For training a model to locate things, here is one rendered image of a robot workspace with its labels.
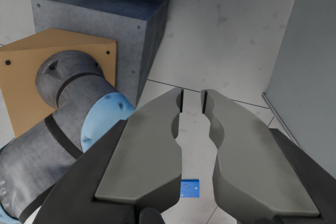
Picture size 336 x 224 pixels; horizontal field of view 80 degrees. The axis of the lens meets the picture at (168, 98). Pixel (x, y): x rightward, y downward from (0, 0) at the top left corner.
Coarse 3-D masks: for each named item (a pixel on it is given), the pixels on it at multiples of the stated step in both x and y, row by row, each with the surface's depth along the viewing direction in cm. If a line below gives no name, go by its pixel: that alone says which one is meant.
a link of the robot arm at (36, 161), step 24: (24, 144) 32; (48, 144) 32; (0, 168) 30; (24, 168) 30; (48, 168) 31; (0, 192) 30; (24, 192) 30; (48, 192) 30; (0, 216) 30; (24, 216) 29
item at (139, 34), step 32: (32, 0) 51; (64, 0) 54; (96, 0) 63; (128, 0) 76; (160, 0) 95; (96, 32) 54; (128, 32) 54; (160, 32) 120; (128, 64) 58; (128, 96) 64
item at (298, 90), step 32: (320, 0) 105; (288, 32) 135; (320, 32) 104; (288, 64) 133; (320, 64) 103; (288, 96) 131; (320, 96) 102; (288, 128) 129; (320, 128) 100; (320, 160) 99
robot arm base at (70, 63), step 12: (48, 60) 43; (60, 60) 43; (72, 60) 43; (84, 60) 45; (36, 72) 44; (48, 72) 42; (60, 72) 42; (72, 72) 41; (84, 72) 42; (96, 72) 44; (36, 84) 44; (48, 84) 41; (60, 84) 40; (48, 96) 42
